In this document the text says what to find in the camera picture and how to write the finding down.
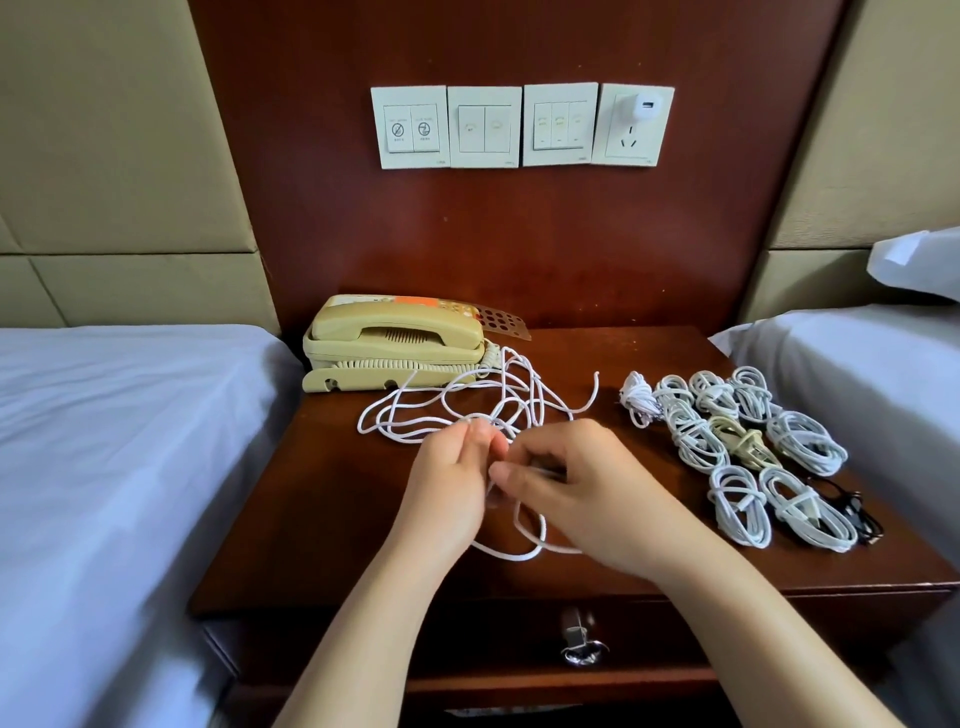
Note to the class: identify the white pillow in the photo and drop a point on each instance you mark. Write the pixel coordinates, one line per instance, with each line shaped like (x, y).
(923, 264)

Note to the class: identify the left bed white sheet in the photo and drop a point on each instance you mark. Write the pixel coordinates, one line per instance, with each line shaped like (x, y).
(120, 510)

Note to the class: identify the white double rocker wall switch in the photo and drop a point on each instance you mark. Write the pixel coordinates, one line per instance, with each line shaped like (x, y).
(485, 128)

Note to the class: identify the bed white sheet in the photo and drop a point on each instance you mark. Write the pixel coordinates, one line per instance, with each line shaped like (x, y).
(900, 405)
(120, 510)

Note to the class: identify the person's right hand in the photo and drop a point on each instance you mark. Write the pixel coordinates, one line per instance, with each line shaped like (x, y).
(600, 503)

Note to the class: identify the wooden nightstand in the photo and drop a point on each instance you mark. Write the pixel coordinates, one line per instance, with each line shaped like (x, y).
(285, 525)

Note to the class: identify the white wall socket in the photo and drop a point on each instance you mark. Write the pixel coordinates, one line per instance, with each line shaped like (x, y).
(627, 144)

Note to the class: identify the person's right forearm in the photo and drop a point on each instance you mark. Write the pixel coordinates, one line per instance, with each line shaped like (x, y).
(780, 645)

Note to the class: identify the white plug-in charger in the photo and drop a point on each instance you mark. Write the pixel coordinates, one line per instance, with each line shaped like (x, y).
(645, 105)

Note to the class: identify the person's left hand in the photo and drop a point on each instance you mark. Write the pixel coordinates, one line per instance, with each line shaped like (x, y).
(443, 503)

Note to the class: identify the dark wooden wall panel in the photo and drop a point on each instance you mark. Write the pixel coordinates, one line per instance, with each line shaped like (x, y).
(510, 240)

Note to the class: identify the person's left forearm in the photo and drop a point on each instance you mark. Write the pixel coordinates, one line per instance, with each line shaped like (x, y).
(368, 653)

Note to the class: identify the beige padded headboard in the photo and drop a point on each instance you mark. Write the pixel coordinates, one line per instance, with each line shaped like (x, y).
(878, 135)
(120, 150)

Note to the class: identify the right bed white sheet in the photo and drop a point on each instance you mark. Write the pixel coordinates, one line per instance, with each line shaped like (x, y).
(900, 405)

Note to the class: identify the dark wooden drawer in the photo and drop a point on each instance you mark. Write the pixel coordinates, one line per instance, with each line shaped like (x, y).
(450, 638)

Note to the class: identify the white triple rocker wall switch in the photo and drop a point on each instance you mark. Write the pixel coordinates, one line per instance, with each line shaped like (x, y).
(560, 125)

